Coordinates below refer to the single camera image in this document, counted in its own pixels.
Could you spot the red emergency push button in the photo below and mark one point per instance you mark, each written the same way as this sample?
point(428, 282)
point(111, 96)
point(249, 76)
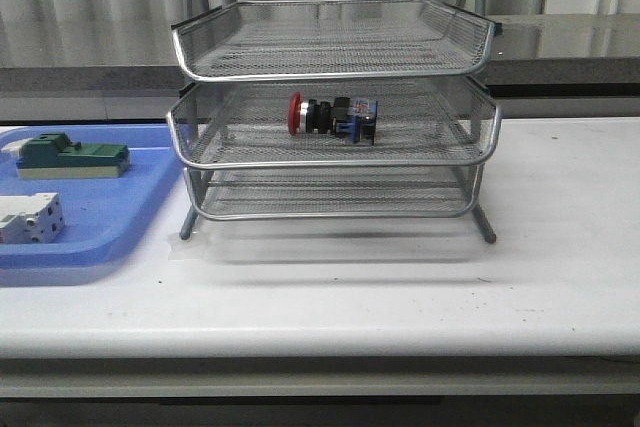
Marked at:
point(351, 119)

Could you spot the silver rack frame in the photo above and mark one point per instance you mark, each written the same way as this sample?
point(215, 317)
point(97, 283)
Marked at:
point(485, 227)

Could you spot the blue plastic tray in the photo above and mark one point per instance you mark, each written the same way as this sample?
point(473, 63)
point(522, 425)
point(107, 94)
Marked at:
point(105, 217)

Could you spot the green and beige switch block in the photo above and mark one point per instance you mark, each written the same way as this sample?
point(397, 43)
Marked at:
point(56, 156)

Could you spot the silver mesh tray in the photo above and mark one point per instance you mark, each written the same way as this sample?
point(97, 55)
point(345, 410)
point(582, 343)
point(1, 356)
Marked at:
point(420, 121)
point(254, 41)
point(334, 192)

